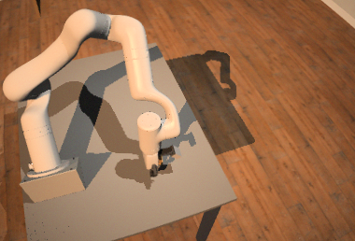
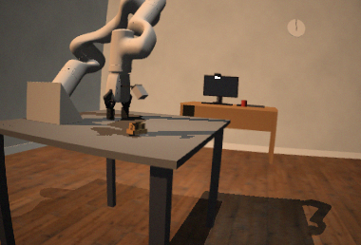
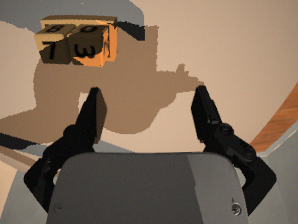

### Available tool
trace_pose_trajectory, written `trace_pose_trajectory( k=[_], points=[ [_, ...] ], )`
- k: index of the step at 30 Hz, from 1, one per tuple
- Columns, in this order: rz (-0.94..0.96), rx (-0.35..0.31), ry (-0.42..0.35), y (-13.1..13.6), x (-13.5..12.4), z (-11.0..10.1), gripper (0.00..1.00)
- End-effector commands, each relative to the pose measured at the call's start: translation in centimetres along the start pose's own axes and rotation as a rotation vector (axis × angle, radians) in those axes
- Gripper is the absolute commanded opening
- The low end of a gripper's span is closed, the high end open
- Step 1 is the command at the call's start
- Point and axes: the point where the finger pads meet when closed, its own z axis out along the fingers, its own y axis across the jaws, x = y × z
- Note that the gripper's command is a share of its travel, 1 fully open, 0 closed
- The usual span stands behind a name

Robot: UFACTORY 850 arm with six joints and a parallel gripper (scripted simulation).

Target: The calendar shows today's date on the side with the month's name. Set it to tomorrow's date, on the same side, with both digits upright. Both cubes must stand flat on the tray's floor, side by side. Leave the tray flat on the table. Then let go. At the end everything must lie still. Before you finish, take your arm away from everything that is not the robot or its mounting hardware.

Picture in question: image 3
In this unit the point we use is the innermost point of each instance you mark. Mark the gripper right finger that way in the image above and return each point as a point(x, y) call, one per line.
point(259, 176)

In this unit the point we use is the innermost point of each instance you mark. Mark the orange digit cube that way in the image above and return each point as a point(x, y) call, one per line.
point(53, 45)
point(89, 44)

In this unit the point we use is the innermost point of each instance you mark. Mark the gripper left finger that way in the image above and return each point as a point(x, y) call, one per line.
point(77, 138)

